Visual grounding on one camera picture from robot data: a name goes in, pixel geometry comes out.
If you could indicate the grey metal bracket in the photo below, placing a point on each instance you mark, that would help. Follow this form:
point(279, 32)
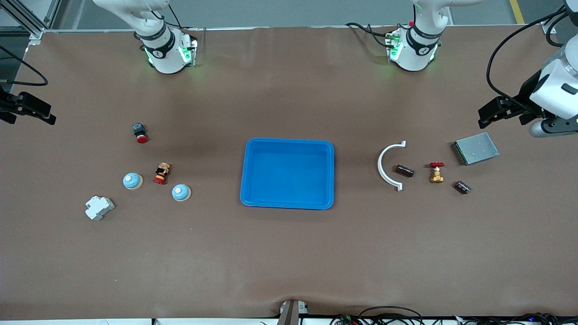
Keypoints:
point(291, 313)

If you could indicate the brown table cover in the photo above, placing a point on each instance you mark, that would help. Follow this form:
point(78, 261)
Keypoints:
point(289, 262)

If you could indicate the blue round bell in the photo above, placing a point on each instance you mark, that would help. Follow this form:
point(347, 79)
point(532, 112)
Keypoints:
point(181, 192)
point(132, 181)

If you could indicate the white circuit breaker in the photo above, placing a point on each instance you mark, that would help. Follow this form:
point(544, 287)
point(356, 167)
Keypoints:
point(99, 207)

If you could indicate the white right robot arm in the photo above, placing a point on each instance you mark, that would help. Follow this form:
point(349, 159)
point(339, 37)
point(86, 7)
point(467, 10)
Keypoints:
point(167, 58)

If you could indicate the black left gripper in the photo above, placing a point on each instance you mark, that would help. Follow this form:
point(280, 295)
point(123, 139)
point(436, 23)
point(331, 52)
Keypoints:
point(524, 98)

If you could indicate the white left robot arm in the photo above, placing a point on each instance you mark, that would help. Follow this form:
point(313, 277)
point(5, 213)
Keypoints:
point(415, 54)

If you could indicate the dark brown capacitor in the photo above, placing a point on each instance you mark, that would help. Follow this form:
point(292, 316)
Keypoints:
point(404, 170)

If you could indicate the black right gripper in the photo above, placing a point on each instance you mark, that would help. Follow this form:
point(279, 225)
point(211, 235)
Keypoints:
point(10, 104)

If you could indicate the red push button black base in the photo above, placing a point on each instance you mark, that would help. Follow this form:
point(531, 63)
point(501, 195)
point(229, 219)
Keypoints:
point(141, 134)

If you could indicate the blue plastic tray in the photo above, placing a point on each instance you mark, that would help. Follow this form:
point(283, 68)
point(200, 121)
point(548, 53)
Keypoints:
point(289, 174)

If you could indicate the aluminium frame post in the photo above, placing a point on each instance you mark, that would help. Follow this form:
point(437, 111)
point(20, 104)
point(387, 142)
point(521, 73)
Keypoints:
point(31, 25)
point(548, 28)

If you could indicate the white curved pipe clamp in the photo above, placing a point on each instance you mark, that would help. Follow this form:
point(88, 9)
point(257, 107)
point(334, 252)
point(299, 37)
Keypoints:
point(379, 165)

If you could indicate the grey metal box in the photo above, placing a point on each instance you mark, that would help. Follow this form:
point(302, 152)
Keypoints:
point(476, 149)

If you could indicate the red yellow emergency button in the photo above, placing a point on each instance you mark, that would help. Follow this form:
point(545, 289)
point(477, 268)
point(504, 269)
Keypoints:
point(161, 174)

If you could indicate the black capacitor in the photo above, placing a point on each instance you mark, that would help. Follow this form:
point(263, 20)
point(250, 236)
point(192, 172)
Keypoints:
point(462, 187)

